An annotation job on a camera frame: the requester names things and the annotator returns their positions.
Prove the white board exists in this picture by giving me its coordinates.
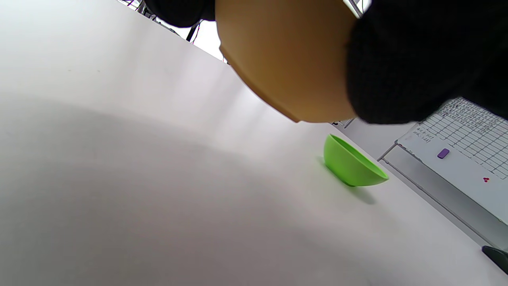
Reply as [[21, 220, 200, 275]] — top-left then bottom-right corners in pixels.
[[377, 97, 508, 247]]

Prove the green small dish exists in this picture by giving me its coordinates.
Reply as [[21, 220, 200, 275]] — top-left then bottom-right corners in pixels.
[[323, 134, 389, 187]]

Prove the grid paper sheet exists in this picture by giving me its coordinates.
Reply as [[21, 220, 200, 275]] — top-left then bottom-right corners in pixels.
[[413, 97, 508, 179]]

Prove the person's left hand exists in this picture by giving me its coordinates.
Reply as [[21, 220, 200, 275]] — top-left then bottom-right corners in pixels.
[[144, 0, 508, 124]]

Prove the yellow plastic dish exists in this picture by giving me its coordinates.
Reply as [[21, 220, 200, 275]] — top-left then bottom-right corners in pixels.
[[214, 0, 360, 124]]

